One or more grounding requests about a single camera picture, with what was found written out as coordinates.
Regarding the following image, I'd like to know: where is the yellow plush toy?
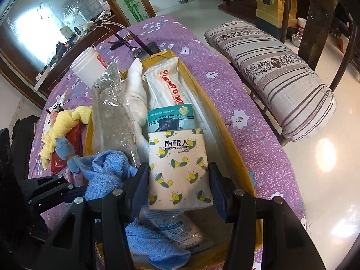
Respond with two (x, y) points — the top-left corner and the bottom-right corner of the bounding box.
(40, 105), (93, 171)

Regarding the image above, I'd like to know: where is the white fluffy towel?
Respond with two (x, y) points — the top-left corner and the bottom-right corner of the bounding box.
(124, 58), (149, 158)

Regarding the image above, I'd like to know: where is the black phone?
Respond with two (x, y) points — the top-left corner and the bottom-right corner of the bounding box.
(143, 42), (162, 55)

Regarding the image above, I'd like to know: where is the lemon print tissue pack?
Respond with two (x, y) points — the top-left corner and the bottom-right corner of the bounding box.
(148, 129), (214, 211)

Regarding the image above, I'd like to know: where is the black chair back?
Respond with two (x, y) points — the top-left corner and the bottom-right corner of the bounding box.
(11, 115), (41, 180)

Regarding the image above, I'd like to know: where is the purple floral tablecloth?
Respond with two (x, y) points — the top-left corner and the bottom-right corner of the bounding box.
(28, 15), (307, 270)

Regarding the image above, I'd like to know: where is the dark wooden chair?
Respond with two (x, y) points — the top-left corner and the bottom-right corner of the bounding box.
(281, 0), (360, 92)

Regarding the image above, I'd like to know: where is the white bucket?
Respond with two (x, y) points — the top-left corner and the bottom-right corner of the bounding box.
(297, 17), (309, 34)

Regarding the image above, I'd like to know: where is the small blue plush piece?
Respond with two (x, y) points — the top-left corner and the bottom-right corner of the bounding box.
(55, 138), (85, 175)

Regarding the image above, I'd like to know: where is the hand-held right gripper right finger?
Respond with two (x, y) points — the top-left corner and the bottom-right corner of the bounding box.
(208, 162), (318, 270)

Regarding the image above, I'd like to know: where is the blue towel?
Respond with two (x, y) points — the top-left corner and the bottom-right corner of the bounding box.
(76, 150), (192, 269)

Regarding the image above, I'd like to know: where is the striped bench cushion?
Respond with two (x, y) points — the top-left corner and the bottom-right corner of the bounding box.
(205, 20), (337, 142)

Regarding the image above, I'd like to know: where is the teal packet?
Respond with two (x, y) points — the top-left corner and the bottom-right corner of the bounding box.
(147, 104), (207, 135)

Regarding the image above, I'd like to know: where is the white plastic packet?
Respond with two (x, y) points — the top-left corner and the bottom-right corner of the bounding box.
(139, 205), (213, 255)

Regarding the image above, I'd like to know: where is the wooden cabinet with mirror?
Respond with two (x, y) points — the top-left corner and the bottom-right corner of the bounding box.
(0, 0), (133, 102)

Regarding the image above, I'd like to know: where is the cardboard box with yellow tape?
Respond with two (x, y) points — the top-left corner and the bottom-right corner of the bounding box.
(84, 49), (263, 268)

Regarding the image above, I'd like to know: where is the long white packet red print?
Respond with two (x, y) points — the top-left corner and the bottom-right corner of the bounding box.
(142, 56), (207, 130)

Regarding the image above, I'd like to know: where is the golden pillar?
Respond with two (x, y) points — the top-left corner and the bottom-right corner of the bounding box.
(253, 0), (299, 29)

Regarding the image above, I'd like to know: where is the clear bag with grey cloth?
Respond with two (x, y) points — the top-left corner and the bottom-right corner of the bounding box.
(92, 62), (141, 166)

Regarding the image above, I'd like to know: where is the white paper pad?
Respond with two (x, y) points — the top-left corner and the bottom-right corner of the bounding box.
(42, 88), (69, 135)

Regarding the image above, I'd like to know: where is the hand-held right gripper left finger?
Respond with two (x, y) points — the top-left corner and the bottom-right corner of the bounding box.
(35, 162), (149, 270)

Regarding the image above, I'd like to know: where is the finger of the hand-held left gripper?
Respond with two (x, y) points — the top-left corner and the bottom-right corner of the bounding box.
(18, 174), (86, 206)

